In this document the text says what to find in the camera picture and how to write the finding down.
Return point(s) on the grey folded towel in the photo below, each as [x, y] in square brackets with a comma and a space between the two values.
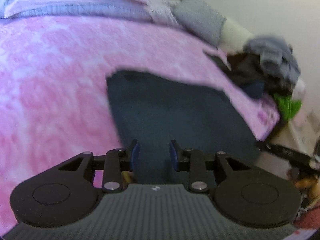
[200, 17]

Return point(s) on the green cloth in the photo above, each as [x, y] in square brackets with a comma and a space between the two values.
[287, 106]

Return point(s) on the black pants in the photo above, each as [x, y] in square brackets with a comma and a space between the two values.
[247, 70]

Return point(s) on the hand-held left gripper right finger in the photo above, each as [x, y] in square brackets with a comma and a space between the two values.
[173, 155]

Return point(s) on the dark blue jeans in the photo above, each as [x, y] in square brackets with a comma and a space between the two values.
[175, 110]

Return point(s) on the blue denim garment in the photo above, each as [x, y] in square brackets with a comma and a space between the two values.
[255, 88]

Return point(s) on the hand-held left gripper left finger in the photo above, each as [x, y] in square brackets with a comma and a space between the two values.
[132, 156]

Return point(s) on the white lidded bucket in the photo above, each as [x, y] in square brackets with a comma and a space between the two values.
[300, 130]

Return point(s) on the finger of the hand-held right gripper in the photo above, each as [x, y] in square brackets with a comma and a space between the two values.
[268, 148]

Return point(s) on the grey-blue garment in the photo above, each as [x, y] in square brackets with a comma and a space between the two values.
[275, 55]

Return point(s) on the white pillow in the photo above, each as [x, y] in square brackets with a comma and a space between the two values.
[233, 35]

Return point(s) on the pink floral bed cover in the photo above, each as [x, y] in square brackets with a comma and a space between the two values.
[50, 80]

